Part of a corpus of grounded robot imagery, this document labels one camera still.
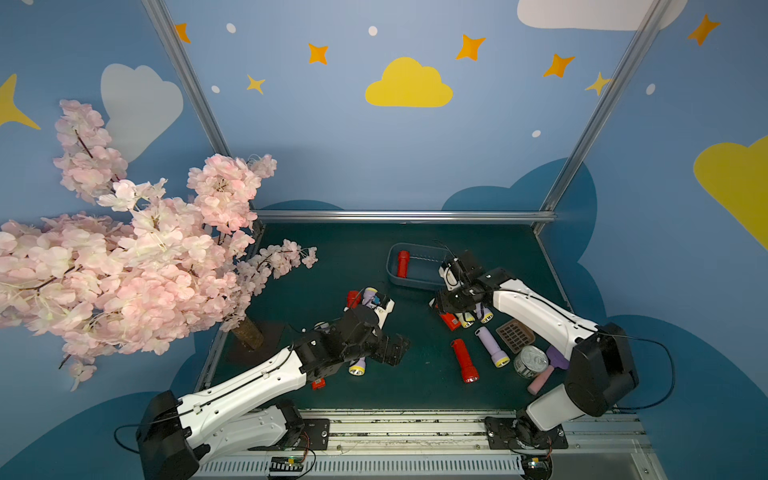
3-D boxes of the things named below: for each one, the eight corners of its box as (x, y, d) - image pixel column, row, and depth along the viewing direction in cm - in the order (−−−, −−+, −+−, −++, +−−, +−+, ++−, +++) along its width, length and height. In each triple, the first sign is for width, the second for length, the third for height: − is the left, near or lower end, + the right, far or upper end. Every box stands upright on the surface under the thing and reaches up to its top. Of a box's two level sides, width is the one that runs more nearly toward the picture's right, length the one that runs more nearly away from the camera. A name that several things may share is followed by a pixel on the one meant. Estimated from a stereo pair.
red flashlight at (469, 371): (465, 383, 84) (467, 381, 82) (450, 343, 92) (452, 340, 90) (478, 380, 85) (480, 378, 83) (462, 341, 92) (464, 337, 90)
